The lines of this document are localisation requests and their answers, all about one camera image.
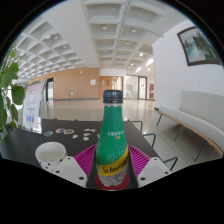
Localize glass double door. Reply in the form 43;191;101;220
124;74;148;100

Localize dark-framed wall picture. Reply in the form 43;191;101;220
176;25;223;67

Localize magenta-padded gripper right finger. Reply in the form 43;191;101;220
127;144;172;189

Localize flat round red coaster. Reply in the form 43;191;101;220
94;171;131;192

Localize green drink bottle black cap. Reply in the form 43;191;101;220
95;89;130;188

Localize white pink standing sign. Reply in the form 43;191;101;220
21;81;46;134

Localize white black-dotted mug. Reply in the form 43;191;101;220
34;141;68;174

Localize ceiling lights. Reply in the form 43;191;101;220
44;24;155;73

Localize long white bench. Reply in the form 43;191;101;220
155;90;224;163

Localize black metal chair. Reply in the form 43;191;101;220
127;119;144;134
143;132;157;149
162;155;180;172

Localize large green leafy plant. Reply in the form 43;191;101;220
0;49;26;141

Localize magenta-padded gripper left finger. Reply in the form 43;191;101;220
54;143;99;189

